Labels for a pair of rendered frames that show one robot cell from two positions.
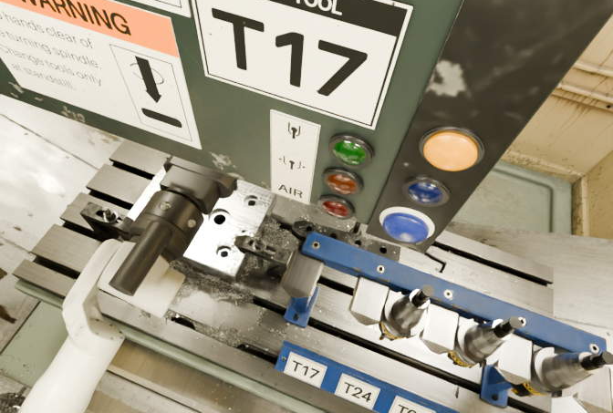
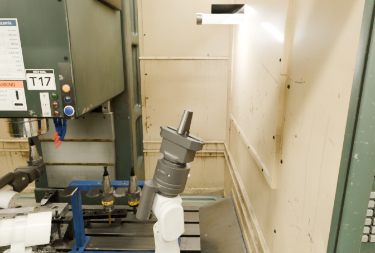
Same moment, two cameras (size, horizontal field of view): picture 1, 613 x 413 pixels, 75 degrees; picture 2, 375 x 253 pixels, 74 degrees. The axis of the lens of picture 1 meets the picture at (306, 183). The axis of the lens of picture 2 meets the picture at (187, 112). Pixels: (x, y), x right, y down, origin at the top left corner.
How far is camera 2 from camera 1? 0.86 m
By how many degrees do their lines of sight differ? 44
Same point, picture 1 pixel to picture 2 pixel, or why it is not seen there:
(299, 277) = (67, 191)
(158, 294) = (7, 194)
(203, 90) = (27, 93)
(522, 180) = (202, 200)
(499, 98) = (67, 77)
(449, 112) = (63, 82)
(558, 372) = not seen: hidden behind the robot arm
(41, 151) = not seen: outside the picture
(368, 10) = (48, 71)
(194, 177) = (26, 169)
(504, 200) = not seen: hidden behind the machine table
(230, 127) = (33, 100)
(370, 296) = (95, 190)
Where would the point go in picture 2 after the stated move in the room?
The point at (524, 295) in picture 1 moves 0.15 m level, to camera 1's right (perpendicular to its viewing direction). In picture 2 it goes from (186, 216) to (212, 213)
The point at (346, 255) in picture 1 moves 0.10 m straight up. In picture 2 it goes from (86, 182) to (83, 161)
